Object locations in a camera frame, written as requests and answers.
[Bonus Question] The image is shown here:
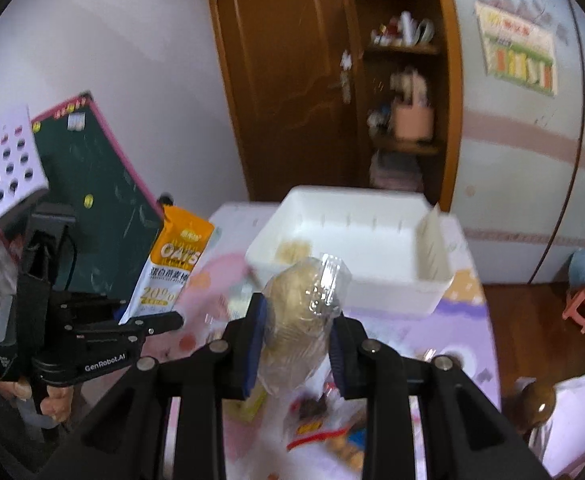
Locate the white bottle on shelf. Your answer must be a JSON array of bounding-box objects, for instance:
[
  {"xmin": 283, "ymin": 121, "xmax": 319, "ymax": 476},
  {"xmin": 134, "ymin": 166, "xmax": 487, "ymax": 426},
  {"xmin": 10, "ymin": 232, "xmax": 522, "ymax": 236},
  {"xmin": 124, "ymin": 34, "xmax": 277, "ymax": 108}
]
[{"xmin": 400, "ymin": 11, "xmax": 416, "ymax": 47}]

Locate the pink plastic stool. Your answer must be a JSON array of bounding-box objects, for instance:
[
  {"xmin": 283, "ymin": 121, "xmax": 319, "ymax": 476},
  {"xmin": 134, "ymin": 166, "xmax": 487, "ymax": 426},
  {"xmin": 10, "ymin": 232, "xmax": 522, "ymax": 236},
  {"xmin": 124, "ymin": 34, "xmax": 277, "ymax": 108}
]
[{"xmin": 562, "ymin": 286, "xmax": 585, "ymax": 334}]

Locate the clear-wrapped beige pastry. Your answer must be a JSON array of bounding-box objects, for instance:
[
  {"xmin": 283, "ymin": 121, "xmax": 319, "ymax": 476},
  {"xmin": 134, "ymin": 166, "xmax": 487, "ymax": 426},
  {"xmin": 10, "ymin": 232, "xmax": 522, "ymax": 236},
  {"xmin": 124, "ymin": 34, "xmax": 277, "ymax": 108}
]
[{"xmin": 275, "ymin": 240, "xmax": 312, "ymax": 266}]

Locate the blue yellow snack packet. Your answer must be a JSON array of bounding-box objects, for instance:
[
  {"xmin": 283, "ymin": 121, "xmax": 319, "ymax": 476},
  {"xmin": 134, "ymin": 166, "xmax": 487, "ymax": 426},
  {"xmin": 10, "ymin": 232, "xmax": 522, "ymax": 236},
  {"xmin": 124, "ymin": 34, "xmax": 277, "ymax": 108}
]
[{"xmin": 325, "ymin": 429, "xmax": 365, "ymax": 474}]

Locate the orange white oats bar packet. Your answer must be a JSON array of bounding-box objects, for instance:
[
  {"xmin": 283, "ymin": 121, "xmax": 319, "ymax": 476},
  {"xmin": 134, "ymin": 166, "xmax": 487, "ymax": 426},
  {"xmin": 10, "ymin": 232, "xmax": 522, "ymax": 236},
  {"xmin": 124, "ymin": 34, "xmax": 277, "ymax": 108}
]
[{"xmin": 119, "ymin": 205, "xmax": 214, "ymax": 324}]

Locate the white perforated board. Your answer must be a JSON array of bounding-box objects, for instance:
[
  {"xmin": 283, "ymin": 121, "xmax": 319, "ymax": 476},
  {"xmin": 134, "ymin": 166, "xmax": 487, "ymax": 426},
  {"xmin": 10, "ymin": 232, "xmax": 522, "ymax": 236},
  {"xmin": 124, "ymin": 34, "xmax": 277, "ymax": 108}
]
[{"xmin": 0, "ymin": 105, "xmax": 50, "ymax": 229}]

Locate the white plastic organizer bin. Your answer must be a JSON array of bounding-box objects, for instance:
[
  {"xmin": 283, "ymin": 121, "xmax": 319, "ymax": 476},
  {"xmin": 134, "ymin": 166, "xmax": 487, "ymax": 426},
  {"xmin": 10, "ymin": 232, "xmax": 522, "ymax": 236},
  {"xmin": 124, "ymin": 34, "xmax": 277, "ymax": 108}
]
[{"xmin": 246, "ymin": 186, "xmax": 454, "ymax": 318}]

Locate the round clear-wrapped pastry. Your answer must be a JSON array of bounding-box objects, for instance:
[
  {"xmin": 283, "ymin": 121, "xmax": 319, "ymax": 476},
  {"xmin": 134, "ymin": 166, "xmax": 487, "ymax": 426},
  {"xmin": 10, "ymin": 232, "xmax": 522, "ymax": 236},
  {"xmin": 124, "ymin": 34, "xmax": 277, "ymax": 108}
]
[{"xmin": 258, "ymin": 254, "xmax": 351, "ymax": 396}]

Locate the person's left hand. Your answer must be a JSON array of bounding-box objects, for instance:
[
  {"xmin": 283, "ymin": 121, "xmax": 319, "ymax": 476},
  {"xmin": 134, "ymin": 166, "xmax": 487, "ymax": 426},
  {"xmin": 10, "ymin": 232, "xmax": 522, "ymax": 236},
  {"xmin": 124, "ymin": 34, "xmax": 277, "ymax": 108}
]
[{"xmin": 0, "ymin": 358, "xmax": 77, "ymax": 430}]

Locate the white sliding wardrobe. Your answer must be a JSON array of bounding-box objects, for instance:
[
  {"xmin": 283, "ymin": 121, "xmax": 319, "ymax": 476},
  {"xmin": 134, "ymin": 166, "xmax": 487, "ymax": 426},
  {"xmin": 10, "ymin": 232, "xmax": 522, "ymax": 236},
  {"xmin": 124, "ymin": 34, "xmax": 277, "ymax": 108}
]
[{"xmin": 452, "ymin": 0, "xmax": 585, "ymax": 284}]

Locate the colourful wall poster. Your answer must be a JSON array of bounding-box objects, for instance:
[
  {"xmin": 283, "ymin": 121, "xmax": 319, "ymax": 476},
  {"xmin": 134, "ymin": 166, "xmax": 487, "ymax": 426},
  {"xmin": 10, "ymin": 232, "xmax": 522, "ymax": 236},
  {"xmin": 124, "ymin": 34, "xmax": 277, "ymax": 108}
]
[{"xmin": 475, "ymin": 1, "xmax": 557, "ymax": 96}]

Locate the stack of folded cloths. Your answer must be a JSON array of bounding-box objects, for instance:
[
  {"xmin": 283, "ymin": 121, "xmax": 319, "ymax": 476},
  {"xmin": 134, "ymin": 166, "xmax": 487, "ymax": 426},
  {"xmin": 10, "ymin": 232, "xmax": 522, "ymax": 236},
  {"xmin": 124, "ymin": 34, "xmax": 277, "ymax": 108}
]
[{"xmin": 370, "ymin": 151, "xmax": 424, "ymax": 193}]

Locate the white pillow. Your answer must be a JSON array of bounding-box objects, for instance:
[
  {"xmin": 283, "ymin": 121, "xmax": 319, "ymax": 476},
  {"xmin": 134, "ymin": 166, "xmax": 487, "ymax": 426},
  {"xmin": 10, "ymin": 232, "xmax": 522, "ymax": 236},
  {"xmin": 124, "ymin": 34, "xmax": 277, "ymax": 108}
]
[{"xmin": 528, "ymin": 375, "xmax": 585, "ymax": 478}]

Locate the green chalkboard pink frame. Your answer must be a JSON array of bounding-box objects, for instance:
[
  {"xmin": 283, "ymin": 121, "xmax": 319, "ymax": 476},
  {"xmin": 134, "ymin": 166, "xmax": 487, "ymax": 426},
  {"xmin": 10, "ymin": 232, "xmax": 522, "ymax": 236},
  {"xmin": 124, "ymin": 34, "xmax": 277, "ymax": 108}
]
[{"xmin": 32, "ymin": 92, "xmax": 163, "ymax": 300}]

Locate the silver door handle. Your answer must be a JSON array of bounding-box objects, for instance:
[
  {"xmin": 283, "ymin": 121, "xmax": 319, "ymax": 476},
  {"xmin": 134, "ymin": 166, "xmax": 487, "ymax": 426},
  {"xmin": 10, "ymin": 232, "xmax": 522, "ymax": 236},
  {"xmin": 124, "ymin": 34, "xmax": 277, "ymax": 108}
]
[{"xmin": 340, "ymin": 50, "xmax": 352, "ymax": 104}]

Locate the brown wooden corner shelf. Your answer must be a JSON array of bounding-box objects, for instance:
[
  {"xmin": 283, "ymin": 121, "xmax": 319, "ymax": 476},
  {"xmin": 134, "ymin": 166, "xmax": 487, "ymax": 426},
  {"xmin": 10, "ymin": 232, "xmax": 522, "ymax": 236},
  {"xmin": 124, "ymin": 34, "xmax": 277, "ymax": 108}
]
[{"xmin": 347, "ymin": 0, "xmax": 463, "ymax": 211}]

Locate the pink cartoon bed sheet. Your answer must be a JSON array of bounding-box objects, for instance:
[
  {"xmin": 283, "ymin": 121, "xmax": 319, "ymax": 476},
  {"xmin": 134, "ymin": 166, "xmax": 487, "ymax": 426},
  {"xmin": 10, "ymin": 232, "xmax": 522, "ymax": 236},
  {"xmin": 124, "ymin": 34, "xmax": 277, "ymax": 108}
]
[{"xmin": 160, "ymin": 203, "xmax": 505, "ymax": 479}]

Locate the pink storage basket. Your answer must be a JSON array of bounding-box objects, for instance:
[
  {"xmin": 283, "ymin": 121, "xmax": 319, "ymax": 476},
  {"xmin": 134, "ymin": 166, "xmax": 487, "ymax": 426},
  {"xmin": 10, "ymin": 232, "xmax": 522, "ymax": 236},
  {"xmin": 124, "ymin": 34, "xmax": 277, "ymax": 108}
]
[{"xmin": 391, "ymin": 70, "xmax": 434, "ymax": 142}]

